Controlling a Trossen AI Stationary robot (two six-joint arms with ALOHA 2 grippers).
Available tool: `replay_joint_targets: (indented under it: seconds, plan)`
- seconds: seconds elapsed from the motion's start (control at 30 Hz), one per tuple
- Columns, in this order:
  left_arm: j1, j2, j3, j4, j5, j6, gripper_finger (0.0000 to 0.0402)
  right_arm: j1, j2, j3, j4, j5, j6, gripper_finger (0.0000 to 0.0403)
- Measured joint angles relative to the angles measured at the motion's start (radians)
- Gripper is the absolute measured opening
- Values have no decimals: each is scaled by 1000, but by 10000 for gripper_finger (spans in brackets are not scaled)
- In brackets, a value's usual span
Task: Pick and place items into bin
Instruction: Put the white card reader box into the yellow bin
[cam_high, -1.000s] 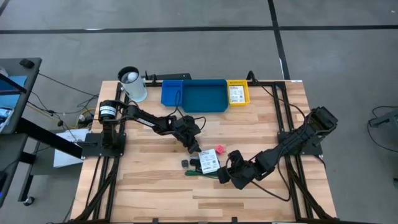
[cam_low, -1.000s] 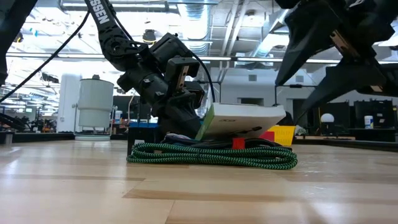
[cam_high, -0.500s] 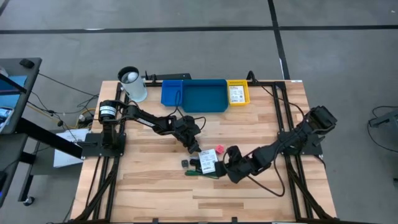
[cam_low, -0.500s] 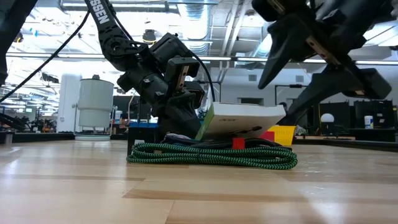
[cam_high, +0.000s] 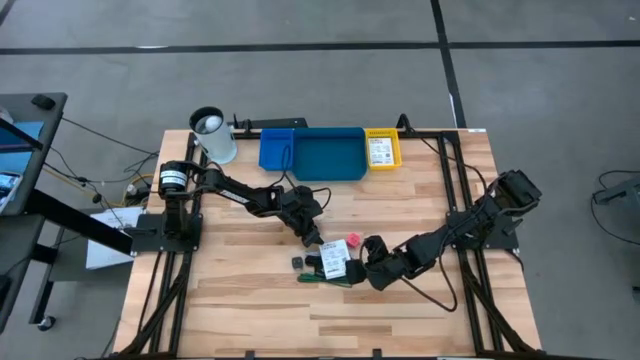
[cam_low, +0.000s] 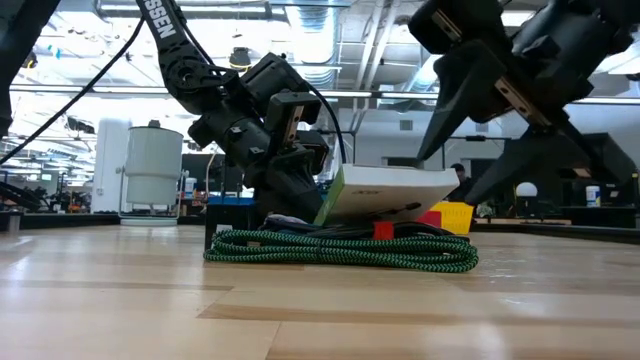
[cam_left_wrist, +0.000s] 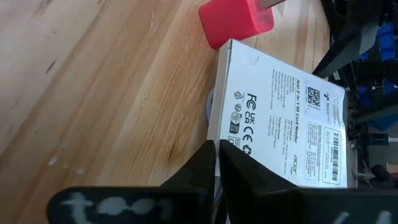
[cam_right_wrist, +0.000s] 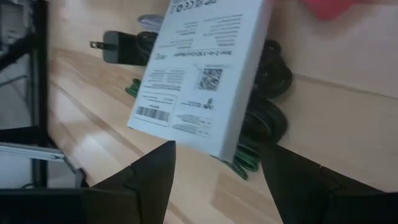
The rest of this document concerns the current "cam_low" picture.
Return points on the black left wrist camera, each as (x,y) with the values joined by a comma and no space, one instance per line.
(272,75)

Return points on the black power adapter block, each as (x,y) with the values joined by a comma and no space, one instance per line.
(225,220)

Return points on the person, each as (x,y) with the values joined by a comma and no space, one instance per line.
(460,182)

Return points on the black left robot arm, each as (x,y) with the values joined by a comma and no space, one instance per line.
(175,55)

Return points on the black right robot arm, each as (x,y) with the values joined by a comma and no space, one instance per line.
(20,55)

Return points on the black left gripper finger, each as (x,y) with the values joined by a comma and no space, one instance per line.
(287,190)
(316,152)

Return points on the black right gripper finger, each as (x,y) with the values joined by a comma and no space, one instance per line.
(457,95)
(555,160)

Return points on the small red block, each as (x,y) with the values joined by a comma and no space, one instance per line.
(430,219)

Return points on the green white Acer box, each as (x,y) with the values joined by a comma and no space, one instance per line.
(390,192)

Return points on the white cylindrical tank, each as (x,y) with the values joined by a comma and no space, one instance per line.
(153,165)

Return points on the white globe lamp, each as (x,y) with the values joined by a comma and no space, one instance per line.
(526,189)

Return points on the yellow slotted plastic basket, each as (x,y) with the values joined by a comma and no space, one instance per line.
(454,217)

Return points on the black frame stand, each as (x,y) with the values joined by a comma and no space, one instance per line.
(475,138)
(353,145)

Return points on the lavender grey cloth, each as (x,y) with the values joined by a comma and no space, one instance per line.
(282,219)

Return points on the silver ventilation duct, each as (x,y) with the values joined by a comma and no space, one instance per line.
(314,30)

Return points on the black table frame rail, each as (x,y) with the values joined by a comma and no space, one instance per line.
(50,220)

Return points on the long ceiling light strip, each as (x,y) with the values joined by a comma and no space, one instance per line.
(100,90)

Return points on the white canister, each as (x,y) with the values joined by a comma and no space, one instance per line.
(593,196)

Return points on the blue slotted plastic basket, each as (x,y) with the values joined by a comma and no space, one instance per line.
(230,200)

